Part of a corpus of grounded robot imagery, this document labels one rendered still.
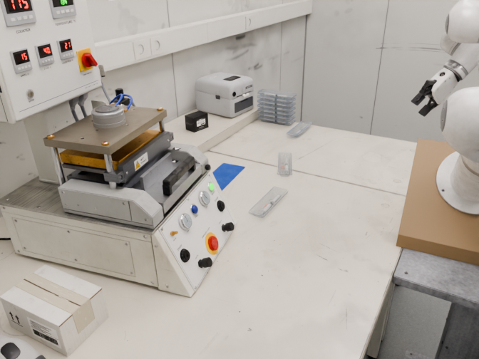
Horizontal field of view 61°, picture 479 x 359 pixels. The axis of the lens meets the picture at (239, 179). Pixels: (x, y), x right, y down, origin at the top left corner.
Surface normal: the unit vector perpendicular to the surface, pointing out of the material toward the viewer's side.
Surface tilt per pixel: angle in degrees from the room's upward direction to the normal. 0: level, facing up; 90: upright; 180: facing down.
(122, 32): 90
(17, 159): 90
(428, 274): 0
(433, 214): 44
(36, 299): 2
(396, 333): 0
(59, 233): 90
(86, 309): 88
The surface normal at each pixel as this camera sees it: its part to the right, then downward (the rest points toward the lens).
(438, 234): -0.31, -0.33
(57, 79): 0.95, 0.14
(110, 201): -0.32, 0.45
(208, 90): -0.59, 0.31
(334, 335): -0.02, -0.88
